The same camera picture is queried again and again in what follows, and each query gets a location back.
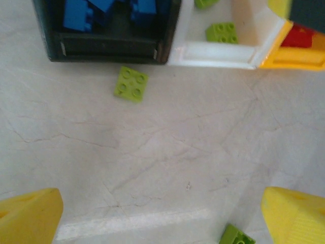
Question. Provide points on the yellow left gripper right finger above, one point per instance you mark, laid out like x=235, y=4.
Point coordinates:
x=297, y=221

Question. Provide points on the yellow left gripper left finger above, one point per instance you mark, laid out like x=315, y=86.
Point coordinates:
x=28, y=218

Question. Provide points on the red lego brick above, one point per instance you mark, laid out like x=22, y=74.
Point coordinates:
x=297, y=38

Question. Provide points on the long green lego brick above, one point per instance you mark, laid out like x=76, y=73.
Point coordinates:
x=205, y=3

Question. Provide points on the long blue lego brick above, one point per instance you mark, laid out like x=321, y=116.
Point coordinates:
x=76, y=15

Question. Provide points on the yellow plastic bin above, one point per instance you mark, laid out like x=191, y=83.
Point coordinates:
x=299, y=58

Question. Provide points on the white plastic bin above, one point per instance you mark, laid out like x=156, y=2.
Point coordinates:
x=215, y=54

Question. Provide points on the black plastic bin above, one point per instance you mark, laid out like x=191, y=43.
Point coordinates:
x=106, y=43

